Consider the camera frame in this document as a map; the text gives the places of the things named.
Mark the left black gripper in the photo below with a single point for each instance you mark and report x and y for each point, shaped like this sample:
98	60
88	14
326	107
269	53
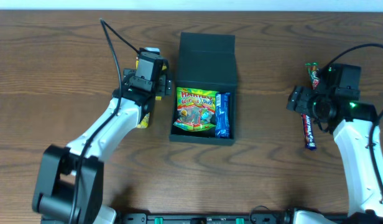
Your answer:
166	84

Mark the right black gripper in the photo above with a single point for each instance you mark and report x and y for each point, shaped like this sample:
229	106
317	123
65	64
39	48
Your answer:
296	99

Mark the yellow snack bag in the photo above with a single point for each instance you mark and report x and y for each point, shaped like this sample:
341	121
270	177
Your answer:
157	98

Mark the green red Milo bar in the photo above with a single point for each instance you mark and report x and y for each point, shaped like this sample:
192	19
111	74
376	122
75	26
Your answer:
313	70

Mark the purple Dairy Milk bar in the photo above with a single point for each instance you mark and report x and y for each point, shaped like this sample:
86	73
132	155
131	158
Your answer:
308	133

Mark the yellow Mentos bottle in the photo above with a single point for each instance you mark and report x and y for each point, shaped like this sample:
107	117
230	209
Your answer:
144	123

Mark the Haribo gummy candy bag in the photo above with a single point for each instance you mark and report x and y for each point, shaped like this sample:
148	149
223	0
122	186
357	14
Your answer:
195	108

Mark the dark green gift box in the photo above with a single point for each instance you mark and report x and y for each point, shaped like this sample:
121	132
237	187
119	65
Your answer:
207	62

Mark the blue Oreo cookie pack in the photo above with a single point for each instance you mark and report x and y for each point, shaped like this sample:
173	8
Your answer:
222	129

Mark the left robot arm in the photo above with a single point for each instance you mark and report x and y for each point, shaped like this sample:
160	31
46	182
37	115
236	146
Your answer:
69	186

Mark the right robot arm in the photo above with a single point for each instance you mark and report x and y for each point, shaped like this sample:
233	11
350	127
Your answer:
357	135

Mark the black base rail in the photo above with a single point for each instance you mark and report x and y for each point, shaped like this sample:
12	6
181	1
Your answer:
258	217

